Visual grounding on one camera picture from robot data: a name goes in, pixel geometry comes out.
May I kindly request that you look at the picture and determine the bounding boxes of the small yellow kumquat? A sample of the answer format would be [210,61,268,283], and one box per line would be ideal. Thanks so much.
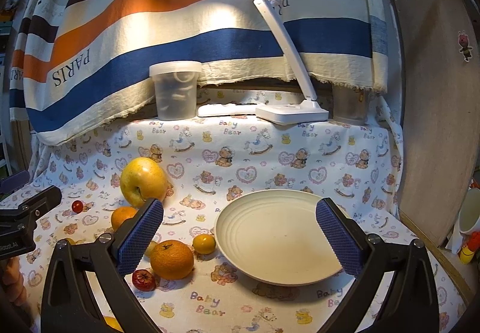
[104,316,123,332]

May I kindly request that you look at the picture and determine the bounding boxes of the striped paris cloth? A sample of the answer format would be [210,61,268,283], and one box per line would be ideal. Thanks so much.
[9,0,388,145]

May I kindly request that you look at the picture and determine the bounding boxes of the small red cherry tomato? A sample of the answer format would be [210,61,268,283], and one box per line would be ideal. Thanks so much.
[71,200,84,214]

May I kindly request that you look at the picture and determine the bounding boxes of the translucent lidded plastic container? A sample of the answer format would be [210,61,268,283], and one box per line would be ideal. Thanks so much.
[149,61,202,121]

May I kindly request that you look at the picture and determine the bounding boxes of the baby bear printed tablecloth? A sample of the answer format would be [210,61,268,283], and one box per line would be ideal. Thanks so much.
[0,87,468,333]

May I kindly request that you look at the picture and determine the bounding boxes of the wooden board panel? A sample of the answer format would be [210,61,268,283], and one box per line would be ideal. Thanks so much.
[394,0,479,246]

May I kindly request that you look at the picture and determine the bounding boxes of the red hawthorn fruit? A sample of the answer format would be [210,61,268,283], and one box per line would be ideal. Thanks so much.
[132,269,156,292]

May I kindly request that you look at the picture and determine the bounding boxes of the white desk lamp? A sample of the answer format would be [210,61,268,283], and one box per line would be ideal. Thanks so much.
[253,0,329,126]

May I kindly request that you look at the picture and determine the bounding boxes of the yellow-green small fruit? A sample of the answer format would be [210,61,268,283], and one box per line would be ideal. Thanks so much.
[144,240,157,258]

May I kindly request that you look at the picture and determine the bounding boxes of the cream round plate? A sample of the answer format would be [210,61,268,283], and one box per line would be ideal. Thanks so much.
[214,189,342,287]

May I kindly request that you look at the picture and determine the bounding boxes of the white remote control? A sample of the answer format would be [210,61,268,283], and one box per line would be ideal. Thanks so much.
[197,103,264,118]

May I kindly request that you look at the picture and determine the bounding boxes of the person's left hand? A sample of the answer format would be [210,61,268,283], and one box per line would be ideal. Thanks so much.
[1,257,27,306]

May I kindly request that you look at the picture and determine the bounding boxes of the white mug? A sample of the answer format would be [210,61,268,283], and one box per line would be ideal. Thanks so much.
[459,189,480,236]

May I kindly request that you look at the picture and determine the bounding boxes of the large orange mandarin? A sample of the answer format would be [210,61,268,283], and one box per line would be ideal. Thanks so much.
[150,240,194,280]

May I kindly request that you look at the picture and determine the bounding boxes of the yellow red toy bottle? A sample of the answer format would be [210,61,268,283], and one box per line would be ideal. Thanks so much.
[459,231,480,264]

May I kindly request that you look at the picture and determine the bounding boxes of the small orange mandarin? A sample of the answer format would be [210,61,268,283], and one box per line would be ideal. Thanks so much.
[111,206,137,231]

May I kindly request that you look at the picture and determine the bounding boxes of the small yellow citrus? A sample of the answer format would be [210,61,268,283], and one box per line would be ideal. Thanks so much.
[192,234,216,255]

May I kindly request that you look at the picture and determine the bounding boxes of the large yellow apple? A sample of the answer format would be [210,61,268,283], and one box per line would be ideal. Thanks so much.
[120,157,168,208]

